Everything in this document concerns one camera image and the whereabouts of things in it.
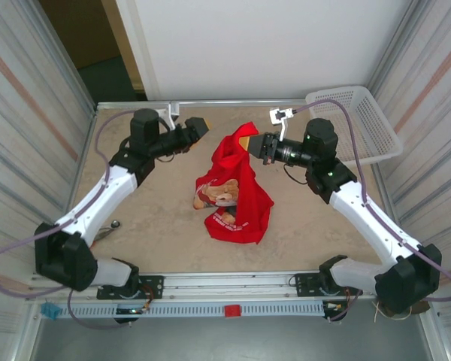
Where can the red t-shirt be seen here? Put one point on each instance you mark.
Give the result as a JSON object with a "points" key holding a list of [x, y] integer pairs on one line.
{"points": [[248, 210]]}

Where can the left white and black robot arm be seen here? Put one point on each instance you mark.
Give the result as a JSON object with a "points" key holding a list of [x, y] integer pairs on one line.
{"points": [[97, 203]]}

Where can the white perforated plastic basket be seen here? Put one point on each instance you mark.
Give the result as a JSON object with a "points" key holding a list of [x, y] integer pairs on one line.
{"points": [[376, 124]]}

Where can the brown cardboard box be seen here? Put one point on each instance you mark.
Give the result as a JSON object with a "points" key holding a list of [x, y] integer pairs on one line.
{"points": [[82, 34]]}

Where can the small red block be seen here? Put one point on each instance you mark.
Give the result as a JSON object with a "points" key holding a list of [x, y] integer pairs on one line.
{"points": [[232, 311]]}

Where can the small circuit board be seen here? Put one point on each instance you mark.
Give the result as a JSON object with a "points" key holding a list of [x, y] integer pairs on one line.
{"points": [[334, 306], [131, 311]]}

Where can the small blue block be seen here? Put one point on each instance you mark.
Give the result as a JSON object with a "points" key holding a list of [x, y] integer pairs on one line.
{"points": [[49, 311]]}

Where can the white door frame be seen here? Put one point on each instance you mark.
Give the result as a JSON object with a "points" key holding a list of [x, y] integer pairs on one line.
{"points": [[137, 56]]}

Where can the aluminium enclosure post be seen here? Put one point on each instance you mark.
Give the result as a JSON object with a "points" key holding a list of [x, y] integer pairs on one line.
{"points": [[67, 56], [393, 49]]}

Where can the aluminium mounting rail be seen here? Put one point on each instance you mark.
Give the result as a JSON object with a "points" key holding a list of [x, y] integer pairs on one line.
{"points": [[229, 283]]}

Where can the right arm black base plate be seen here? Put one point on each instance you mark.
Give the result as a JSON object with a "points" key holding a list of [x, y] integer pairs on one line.
{"points": [[304, 286]]}

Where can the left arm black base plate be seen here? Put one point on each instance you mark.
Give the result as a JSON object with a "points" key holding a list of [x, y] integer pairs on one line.
{"points": [[154, 286]]}

